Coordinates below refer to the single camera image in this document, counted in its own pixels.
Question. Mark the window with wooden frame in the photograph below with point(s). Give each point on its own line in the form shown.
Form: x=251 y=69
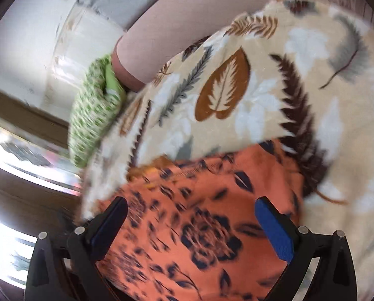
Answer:
x=39 y=187

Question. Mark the pink bolster headboard cushion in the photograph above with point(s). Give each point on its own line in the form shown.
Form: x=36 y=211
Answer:
x=167 y=28

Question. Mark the leaf pattern bed blanket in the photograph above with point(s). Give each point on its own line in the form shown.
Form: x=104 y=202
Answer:
x=300 y=72

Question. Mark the orange floral cloth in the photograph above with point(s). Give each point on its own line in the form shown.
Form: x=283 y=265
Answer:
x=191 y=232

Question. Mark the green patterned pillow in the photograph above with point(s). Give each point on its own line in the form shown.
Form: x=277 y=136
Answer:
x=97 y=103

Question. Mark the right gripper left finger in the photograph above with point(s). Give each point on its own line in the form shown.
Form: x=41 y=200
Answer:
x=89 y=245

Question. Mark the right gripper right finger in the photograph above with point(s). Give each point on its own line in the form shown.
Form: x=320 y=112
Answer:
x=292 y=244

